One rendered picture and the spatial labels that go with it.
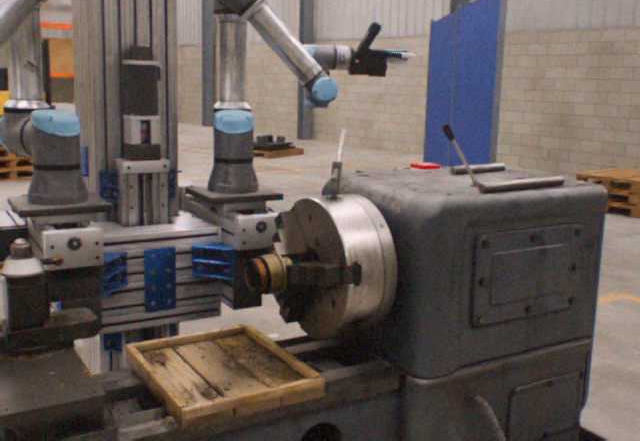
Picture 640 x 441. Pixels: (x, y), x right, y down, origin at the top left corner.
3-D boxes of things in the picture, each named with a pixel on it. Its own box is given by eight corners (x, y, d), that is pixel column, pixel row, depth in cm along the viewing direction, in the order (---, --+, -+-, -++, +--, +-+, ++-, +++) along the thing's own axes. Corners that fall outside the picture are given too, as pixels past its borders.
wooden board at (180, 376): (248, 339, 174) (248, 323, 173) (325, 396, 144) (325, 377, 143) (125, 361, 159) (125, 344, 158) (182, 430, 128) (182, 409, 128)
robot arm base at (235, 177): (200, 187, 215) (200, 154, 213) (246, 185, 222) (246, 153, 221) (219, 195, 202) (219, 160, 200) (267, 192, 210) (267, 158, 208)
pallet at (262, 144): (271, 151, 1471) (271, 132, 1464) (303, 154, 1430) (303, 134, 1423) (234, 155, 1370) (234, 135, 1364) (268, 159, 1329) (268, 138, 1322)
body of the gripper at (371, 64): (382, 73, 231) (345, 72, 229) (384, 46, 228) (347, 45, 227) (387, 77, 224) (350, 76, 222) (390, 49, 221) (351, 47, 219)
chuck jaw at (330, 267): (328, 256, 157) (358, 261, 147) (329, 279, 157) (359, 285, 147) (284, 261, 152) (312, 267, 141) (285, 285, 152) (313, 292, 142)
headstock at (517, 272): (475, 288, 222) (483, 163, 215) (606, 337, 182) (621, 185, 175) (309, 316, 192) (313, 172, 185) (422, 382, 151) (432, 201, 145)
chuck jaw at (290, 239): (312, 258, 163) (297, 212, 168) (322, 249, 159) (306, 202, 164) (269, 263, 157) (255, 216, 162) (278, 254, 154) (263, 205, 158)
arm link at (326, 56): (298, 71, 226) (298, 44, 225) (332, 72, 228) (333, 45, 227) (301, 71, 219) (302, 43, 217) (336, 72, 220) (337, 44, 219)
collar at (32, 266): (40, 265, 140) (40, 250, 140) (48, 274, 134) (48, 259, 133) (-4, 269, 136) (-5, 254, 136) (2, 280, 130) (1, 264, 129)
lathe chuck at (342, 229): (304, 300, 180) (315, 179, 172) (376, 357, 154) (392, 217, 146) (272, 305, 176) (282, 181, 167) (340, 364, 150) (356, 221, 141)
